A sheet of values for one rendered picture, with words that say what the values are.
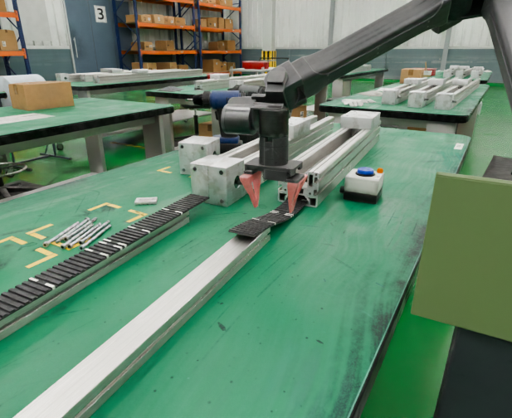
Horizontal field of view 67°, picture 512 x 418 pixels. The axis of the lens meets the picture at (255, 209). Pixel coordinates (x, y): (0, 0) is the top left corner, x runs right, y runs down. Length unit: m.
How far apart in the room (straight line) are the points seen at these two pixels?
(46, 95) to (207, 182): 2.03
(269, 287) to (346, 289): 0.12
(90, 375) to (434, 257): 0.43
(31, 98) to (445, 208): 2.55
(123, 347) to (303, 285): 0.28
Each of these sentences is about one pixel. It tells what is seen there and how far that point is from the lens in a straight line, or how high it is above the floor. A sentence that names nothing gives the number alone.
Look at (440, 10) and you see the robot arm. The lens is 0.88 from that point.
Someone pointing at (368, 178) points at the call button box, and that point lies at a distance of 0.96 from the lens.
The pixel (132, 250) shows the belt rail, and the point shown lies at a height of 0.79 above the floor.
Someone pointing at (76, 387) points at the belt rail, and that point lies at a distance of 0.46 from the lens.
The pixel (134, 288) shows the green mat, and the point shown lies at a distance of 0.64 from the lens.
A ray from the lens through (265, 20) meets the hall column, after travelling 12.32.
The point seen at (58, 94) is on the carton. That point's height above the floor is 0.86.
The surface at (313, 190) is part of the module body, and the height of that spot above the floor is 0.82.
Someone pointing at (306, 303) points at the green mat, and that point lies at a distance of 0.59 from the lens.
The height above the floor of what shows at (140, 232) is 0.81.
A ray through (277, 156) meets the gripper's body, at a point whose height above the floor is 0.94.
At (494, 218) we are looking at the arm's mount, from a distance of 0.53.
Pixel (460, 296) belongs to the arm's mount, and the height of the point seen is 0.83.
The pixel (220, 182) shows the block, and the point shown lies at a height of 0.84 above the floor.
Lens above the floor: 1.12
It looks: 22 degrees down
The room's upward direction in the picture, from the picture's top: straight up
